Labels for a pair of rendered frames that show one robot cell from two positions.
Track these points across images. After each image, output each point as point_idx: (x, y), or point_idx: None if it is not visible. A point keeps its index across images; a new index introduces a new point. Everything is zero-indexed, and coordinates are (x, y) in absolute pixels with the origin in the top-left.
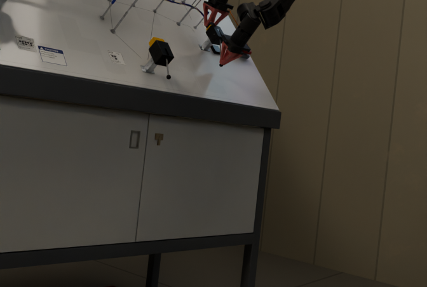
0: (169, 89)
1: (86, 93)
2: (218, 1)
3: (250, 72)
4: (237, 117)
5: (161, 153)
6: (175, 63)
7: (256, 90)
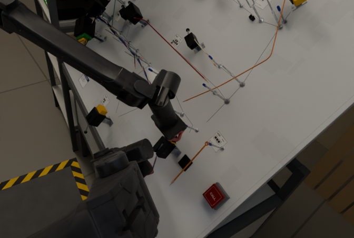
0: (104, 142)
1: (80, 106)
2: (153, 119)
3: (194, 217)
4: None
5: None
6: (131, 134)
7: (170, 229)
